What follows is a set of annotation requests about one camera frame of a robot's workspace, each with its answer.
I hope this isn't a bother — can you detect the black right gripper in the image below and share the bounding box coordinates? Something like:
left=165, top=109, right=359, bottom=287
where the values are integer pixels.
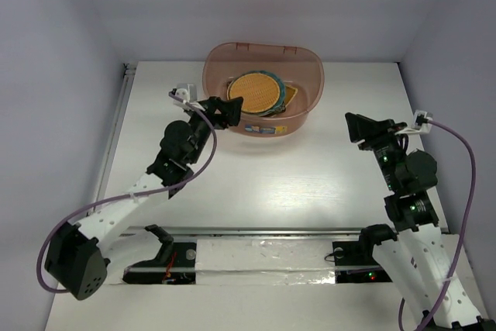
left=343, top=111, right=405, bottom=190

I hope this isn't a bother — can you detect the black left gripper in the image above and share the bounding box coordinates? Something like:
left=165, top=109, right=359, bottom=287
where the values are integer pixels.
left=186, top=97, right=241, bottom=165

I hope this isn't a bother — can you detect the round woven bamboo plate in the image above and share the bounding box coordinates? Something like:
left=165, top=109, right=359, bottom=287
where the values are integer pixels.
left=227, top=72, right=282, bottom=115

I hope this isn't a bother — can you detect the black floral square plate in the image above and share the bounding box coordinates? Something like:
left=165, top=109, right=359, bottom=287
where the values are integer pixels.
left=242, top=85, right=286, bottom=117

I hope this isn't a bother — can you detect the teal scalloped plate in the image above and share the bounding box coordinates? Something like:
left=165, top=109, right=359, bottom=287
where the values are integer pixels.
left=229, top=71, right=286, bottom=116

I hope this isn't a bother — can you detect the triangular woven bamboo plate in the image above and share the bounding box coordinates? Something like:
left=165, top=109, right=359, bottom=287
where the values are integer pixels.
left=284, top=83, right=298, bottom=106

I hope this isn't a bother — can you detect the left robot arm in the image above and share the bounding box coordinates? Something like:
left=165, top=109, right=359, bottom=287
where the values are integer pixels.
left=36, top=90, right=243, bottom=301

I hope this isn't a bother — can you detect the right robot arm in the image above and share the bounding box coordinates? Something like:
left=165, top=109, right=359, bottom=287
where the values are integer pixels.
left=345, top=111, right=495, bottom=330

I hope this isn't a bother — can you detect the pink translucent plastic bin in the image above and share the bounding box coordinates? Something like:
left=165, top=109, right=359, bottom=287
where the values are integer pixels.
left=202, top=42, right=325, bottom=137

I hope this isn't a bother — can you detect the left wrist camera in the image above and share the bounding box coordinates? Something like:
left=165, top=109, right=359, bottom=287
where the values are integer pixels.
left=170, top=84, right=198, bottom=110

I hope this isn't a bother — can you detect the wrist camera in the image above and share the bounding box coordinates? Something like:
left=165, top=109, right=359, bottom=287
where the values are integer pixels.
left=170, top=84, right=198, bottom=110
left=397, top=110, right=432, bottom=136

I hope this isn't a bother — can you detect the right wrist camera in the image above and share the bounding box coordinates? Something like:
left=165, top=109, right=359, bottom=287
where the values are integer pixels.
left=397, top=110, right=432, bottom=136

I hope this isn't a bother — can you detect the aluminium rail frame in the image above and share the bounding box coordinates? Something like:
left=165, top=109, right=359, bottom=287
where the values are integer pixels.
left=79, top=61, right=450, bottom=237

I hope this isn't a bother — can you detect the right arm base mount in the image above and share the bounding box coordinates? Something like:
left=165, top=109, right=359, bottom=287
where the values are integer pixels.
left=325, top=224, right=397, bottom=284

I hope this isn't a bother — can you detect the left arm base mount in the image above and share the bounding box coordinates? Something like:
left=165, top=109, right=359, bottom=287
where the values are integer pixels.
left=122, top=225, right=197, bottom=285

